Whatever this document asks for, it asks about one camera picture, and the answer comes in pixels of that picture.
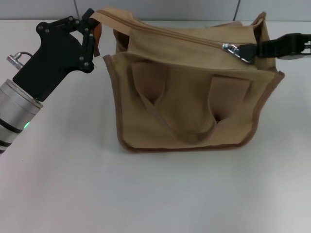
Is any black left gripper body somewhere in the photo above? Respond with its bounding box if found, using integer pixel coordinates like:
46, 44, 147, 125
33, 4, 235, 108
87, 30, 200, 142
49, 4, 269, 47
12, 16, 95, 102

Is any silver metal zipper pull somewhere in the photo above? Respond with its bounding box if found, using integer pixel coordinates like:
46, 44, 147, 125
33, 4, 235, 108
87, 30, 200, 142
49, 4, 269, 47
222, 42, 255, 64

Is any khaki canvas food bag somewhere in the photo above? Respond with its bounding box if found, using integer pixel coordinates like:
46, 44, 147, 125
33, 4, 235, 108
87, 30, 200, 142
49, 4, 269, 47
90, 7, 285, 153

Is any left gripper connector cable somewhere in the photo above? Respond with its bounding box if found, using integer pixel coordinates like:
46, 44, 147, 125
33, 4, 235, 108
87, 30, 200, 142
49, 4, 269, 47
6, 50, 34, 64

